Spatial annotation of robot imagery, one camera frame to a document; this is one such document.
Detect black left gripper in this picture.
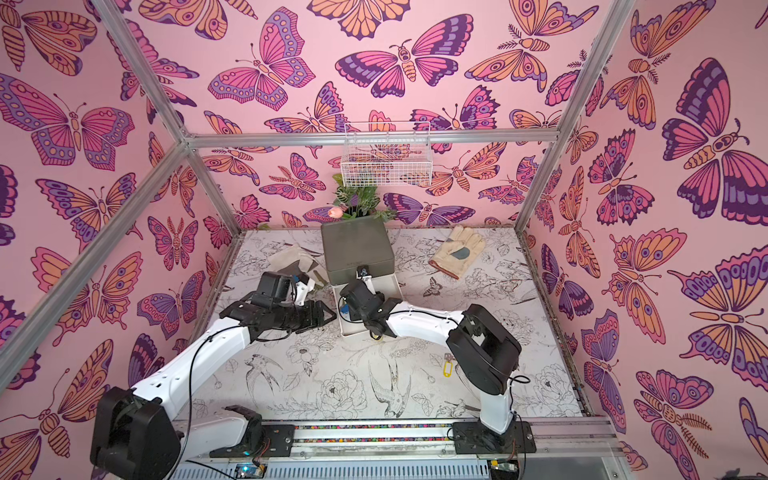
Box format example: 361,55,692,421
273,300,338,333

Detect grey three-drawer storage box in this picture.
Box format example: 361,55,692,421
321,217,404,339

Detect key with yellow tag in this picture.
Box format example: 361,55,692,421
442,353,455,378

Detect key with blue tag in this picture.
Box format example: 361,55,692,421
339,305,351,321

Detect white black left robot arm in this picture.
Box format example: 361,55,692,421
90,300,337,479

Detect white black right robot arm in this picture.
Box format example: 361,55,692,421
340,280,537,457

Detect grey white work glove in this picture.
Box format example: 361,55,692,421
268,245,330,288

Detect potted green plant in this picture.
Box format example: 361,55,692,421
328,173,396,222

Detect beige work glove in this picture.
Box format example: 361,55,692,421
429,225,486,280

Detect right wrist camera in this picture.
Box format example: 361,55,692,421
356,265,377,294

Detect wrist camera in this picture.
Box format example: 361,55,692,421
246,272,316,308
356,265,377,294

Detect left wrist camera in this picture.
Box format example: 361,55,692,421
246,272,316,308

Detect white wire wall basket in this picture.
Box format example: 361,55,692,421
339,120,434,188

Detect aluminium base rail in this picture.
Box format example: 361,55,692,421
172,417,634,479

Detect aluminium cage frame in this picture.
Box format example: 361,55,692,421
0,0,637,480

